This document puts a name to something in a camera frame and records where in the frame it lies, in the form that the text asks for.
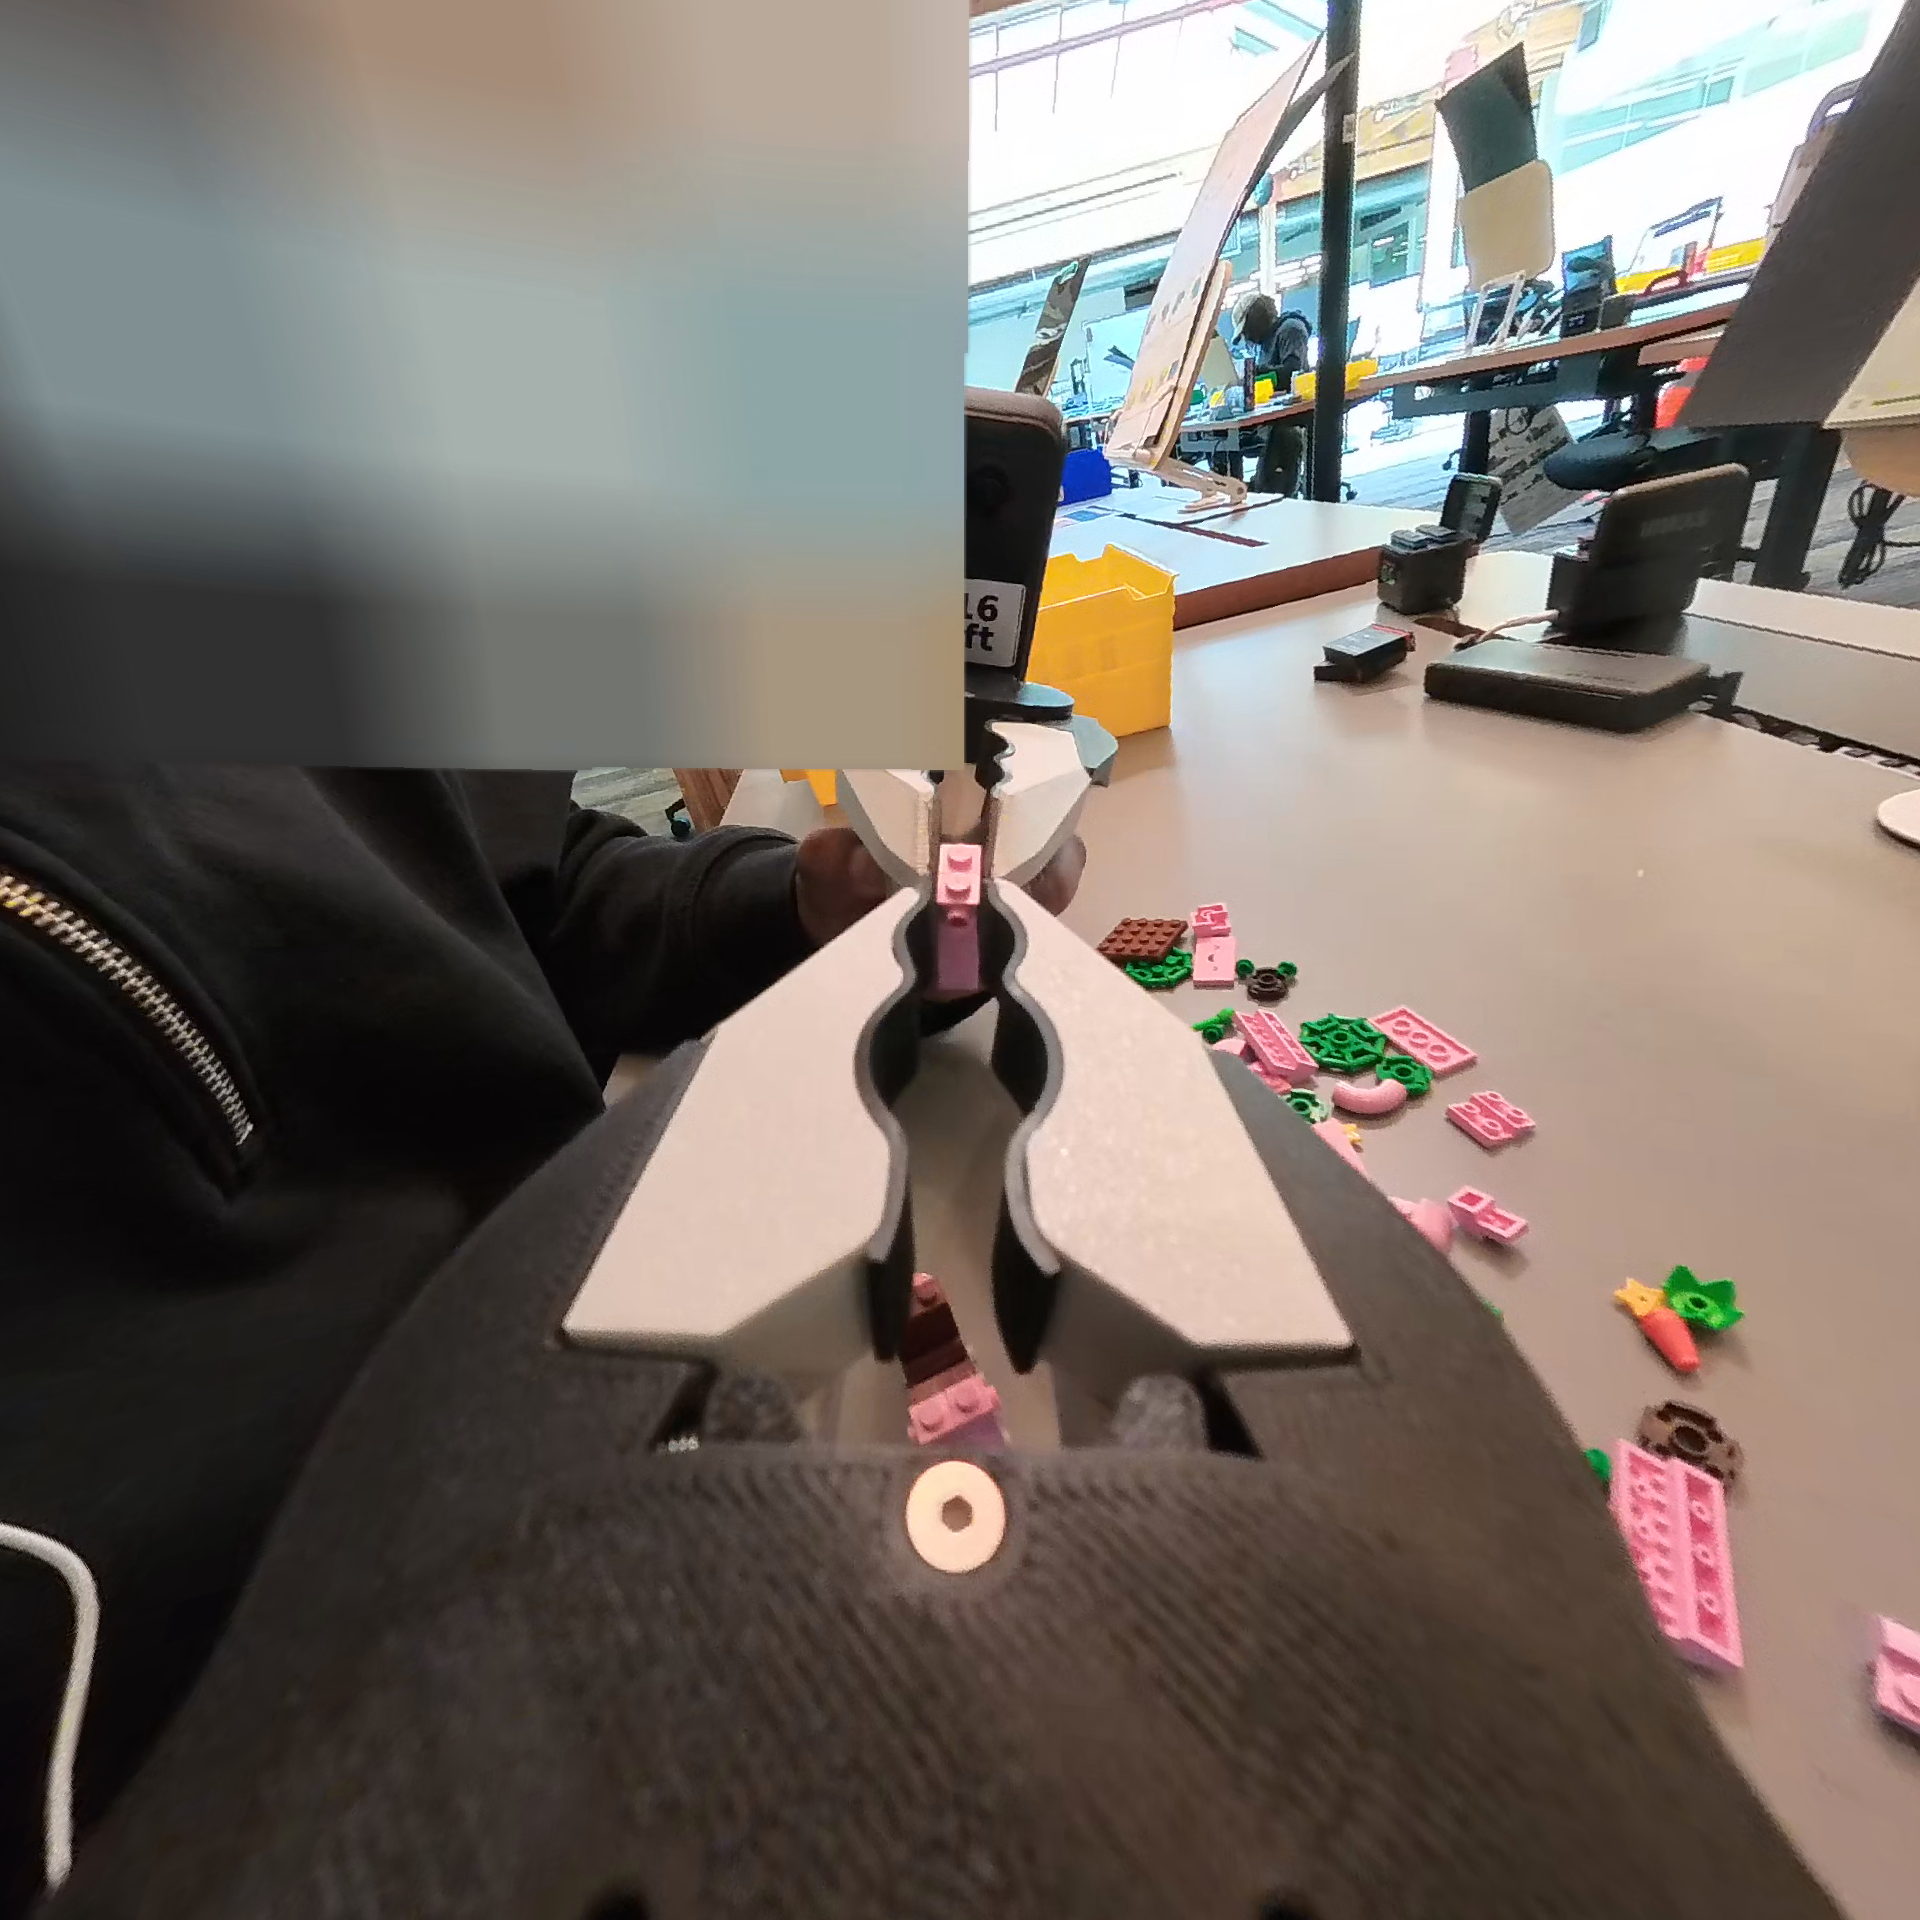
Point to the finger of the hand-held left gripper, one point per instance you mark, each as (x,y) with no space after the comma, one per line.
(1043,810)
(886,825)

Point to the black camera charger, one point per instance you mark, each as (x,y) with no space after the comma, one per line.
(1441,547)

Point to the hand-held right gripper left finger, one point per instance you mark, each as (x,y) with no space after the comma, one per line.
(750,1170)

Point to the small brown pink brick stack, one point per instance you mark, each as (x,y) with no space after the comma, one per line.
(946,1382)

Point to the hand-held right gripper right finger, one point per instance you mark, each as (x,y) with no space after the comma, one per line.
(1172,1201)

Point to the black board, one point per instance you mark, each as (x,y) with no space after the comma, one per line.
(1799,270)

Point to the black pole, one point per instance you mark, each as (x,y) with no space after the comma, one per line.
(1334,254)

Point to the person's left hand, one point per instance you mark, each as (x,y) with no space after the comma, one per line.
(834,891)

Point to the wooden post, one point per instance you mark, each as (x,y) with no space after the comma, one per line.
(705,803)

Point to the pile of pink toy bricks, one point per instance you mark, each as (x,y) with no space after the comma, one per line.
(1681,1559)

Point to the pink and brown brick model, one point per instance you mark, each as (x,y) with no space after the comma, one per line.
(961,937)

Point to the yellow plastic bin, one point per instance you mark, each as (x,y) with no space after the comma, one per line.
(1103,646)

